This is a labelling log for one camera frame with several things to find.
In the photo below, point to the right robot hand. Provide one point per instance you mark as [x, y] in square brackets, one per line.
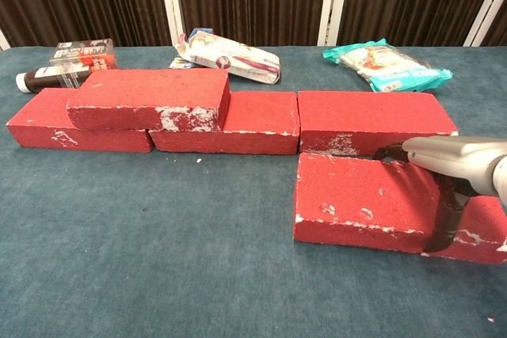
[451, 156]

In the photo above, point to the teal snack packet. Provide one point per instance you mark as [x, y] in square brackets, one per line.
[396, 67]

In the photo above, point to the brown bottle white cap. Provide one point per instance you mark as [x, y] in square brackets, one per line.
[47, 78]

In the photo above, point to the white partition post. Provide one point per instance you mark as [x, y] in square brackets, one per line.
[3, 41]
[170, 1]
[332, 1]
[487, 9]

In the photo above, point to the clear red black package box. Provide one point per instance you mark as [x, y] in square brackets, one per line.
[79, 53]

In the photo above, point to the red brick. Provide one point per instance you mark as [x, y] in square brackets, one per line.
[35, 126]
[158, 88]
[376, 116]
[348, 187]
[257, 116]

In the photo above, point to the blue felt table cover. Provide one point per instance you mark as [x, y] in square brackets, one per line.
[178, 263]

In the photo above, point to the white pink pouch package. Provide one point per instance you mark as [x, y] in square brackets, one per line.
[233, 59]

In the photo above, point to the blue carton box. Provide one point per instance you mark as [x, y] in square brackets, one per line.
[178, 63]

